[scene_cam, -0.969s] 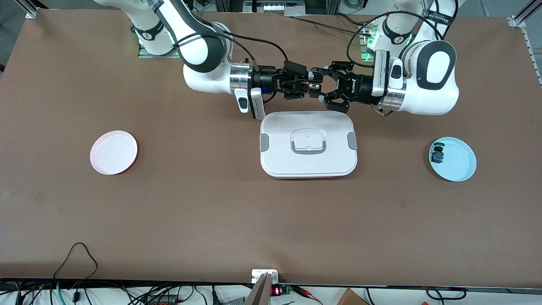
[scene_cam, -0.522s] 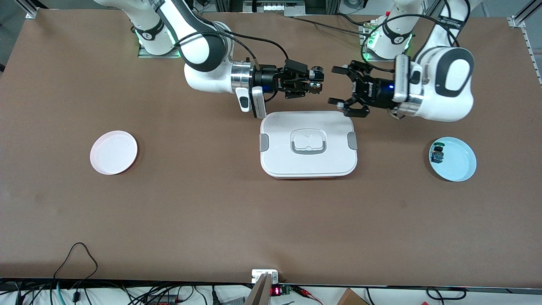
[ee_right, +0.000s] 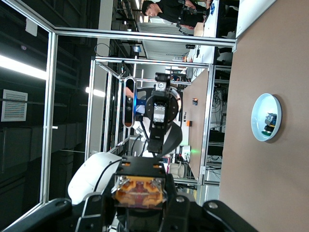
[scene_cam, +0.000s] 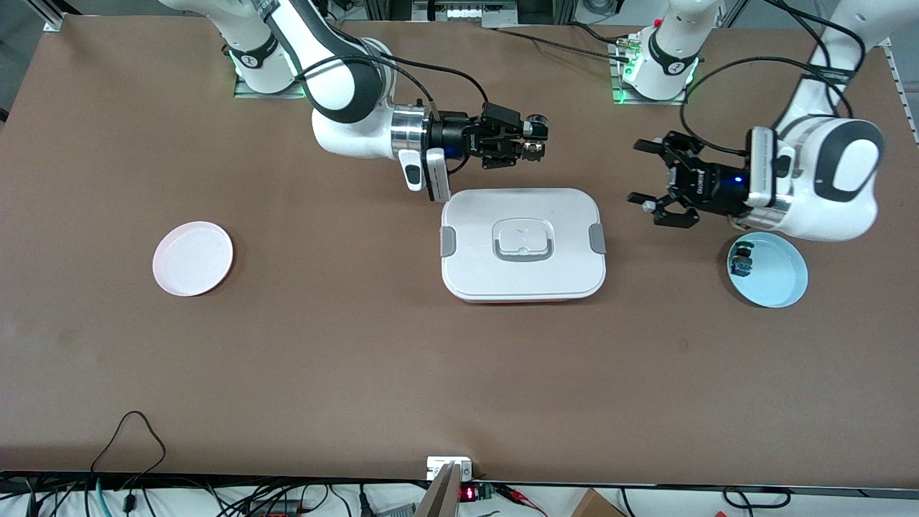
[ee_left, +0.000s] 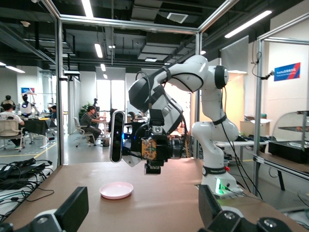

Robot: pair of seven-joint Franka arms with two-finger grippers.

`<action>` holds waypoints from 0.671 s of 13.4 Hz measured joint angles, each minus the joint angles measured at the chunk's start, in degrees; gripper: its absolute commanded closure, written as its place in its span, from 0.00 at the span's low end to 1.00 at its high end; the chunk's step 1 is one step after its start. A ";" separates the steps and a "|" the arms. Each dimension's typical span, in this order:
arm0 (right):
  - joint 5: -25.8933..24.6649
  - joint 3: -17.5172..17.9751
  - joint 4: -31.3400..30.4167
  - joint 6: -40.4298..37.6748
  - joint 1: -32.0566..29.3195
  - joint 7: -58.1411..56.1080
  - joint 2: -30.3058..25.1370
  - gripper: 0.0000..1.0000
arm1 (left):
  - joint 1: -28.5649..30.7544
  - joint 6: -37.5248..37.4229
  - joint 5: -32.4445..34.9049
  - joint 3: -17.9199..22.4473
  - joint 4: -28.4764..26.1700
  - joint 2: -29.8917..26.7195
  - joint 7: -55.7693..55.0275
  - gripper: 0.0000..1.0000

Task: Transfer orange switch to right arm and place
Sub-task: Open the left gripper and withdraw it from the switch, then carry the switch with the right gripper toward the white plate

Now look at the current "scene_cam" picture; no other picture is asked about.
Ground perforated metal rail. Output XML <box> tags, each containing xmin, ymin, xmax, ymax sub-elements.
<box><xmin>887</xmin><ymin>45</ymin><xmax>919</xmax><ymax>146</ymax></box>

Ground white power strip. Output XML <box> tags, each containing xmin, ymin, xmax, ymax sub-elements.
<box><xmin>445</xmin><ymin>6</ymin><xmax>518</xmax><ymax>22</ymax></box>

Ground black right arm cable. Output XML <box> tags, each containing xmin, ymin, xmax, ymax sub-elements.
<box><xmin>294</xmin><ymin>52</ymin><xmax>490</xmax><ymax>119</ymax></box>

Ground aluminium profile corner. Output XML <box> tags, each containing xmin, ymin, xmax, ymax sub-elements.
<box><xmin>27</xmin><ymin>0</ymin><xmax>67</xmax><ymax>32</ymax></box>

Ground aluminium mount bar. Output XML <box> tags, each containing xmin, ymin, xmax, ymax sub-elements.
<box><xmin>416</xmin><ymin>463</ymin><xmax>462</xmax><ymax>517</ymax></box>

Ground black cable on table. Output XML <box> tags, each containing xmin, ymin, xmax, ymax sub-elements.
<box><xmin>492</xmin><ymin>27</ymin><xmax>636</xmax><ymax>62</ymax></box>

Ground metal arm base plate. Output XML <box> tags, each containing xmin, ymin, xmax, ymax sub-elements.
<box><xmin>233</xmin><ymin>32</ymin><xmax>315</xmax><ymax>99</ymax></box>
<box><xmin>609</xmin><ymin>39</ymin><xmax>689</xmax><ymax>106</ymax></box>

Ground black coiled cable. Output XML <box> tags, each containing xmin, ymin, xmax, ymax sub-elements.
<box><xmin>722</xmin><ymin>486</ymin><xmax>792</xmax><ymax>510</ymax></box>

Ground pink round plate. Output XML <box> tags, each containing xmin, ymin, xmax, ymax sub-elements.
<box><xmin>152</xmin><ymin>221</ymin><xmax>235</xmax><ymax>297</ymax></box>

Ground orange push-button switch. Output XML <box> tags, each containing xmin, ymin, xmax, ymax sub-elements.
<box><xmin>518</xmin><ymin>112</ymin><xmax>551</xmax><ymax>162</ymax></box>

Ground brown cardboard box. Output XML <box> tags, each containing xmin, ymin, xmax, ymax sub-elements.
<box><xmin>571</xmin><ymin>488</ymin><xmax>627</xmax><ymax>517</ymax></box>

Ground light blue round plate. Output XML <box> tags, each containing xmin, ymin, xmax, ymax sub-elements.
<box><xmin>726</xmin><ymin>231</ymin><xmax>809</xmax><ymax>309</ymax></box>

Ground silver camera mount bracket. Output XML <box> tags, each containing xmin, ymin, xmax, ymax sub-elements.
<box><xmin>426</xmin><ymin>457</ymin><xmax>473</xmax><ymax>480</ymax></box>

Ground aluminium equipment rack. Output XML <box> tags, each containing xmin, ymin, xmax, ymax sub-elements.
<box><xmin>363</xmin><ymin>0</ymin><xmax>579</xmax><ymax>29</ymax></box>

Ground red wires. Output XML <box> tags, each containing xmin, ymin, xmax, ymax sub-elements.
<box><xmin>495</xmin><ymin>485</ymin><xmax>548</xmax><ymax>517</ymax></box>

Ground black looped cable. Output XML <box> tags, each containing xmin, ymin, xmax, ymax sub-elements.
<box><xmin>90</xmin><ymin>410</ymin><xmax>167</xmax><ymax>490</ymax></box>

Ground black blue small component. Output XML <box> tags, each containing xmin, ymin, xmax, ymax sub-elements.
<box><xmin>729</xmin><ymin>243</ymin><xmax>756</xmax><ymax>279</ymax></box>

